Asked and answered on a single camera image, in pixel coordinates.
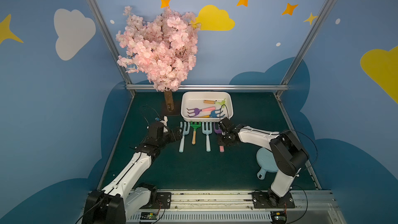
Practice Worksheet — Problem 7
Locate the white plastic storage box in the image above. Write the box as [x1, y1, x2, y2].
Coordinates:
[181, 91, 234, 122]

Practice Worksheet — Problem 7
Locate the green circuit board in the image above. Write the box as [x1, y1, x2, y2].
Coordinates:
[271, 212, 287, 224]
[140, 212, 159, 222]

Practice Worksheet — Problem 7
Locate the blue rake orange handle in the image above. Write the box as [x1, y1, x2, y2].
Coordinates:
[200, 109, 225, 118]

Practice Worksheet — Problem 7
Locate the right green circuit board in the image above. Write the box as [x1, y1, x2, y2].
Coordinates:
[271, 212, 287, 224]

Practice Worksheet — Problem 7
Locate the purple fork pink handle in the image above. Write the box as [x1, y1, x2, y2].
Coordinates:
[213, 122, 224, 153]

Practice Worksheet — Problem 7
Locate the lime green rake wooden handle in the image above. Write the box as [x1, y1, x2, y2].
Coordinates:
[203, 99, 226, 106]

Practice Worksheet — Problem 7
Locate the dark square tree base plate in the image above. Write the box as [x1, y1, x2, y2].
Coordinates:
[161, 101, 181, 116]

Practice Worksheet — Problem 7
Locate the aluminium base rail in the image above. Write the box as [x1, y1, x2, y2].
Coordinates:
[126, 189, 345, 224]

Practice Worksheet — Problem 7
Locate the left diagonal aluminium frame bar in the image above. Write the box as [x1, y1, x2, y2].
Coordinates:
[86, 0, 136, 97]

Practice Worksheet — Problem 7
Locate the left green circuit board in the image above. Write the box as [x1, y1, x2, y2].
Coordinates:
[140, 212, 159, 222]

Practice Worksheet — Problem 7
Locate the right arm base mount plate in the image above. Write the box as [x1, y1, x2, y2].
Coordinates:
[251, 190, 295, 209]

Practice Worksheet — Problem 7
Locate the pink cherry blossom tree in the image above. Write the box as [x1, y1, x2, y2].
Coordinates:
[116, 6, 201, 112]

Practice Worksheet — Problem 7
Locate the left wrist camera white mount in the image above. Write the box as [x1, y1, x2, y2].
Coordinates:
[160, 116, 168, 133]

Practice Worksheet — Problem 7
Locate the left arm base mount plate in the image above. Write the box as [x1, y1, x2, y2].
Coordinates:
[140, 192, 172, 209]

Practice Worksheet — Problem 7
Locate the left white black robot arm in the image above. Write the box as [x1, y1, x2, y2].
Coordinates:
[76, 121, 182, 224]

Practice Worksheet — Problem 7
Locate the light blue hand fork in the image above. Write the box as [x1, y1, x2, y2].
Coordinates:
[179, 122, 190, 153]
[202, 122, 212, 152]

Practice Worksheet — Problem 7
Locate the purple rake pink handle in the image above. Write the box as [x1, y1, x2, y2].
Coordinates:
[187, 106, 216, 117]

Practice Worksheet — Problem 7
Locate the right diagonal aluminium frame bar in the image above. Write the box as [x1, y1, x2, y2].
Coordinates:
[280, 0, 338, 91]

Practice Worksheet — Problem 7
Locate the horizontal aluminium frame bar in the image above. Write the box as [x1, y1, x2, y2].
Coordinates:
[125, 83, 289, 91]

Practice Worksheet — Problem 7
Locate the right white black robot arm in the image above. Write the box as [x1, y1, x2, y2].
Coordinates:
[218, 118, 309, 208]

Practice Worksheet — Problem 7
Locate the diagonal aluminium frame bar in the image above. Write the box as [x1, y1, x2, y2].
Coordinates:
[86, 0, 136, 97]
[280, 0, 338, 91]

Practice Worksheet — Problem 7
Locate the light blue leaf-shaped plate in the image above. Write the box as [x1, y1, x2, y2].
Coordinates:
[256, 148, 278, 180]

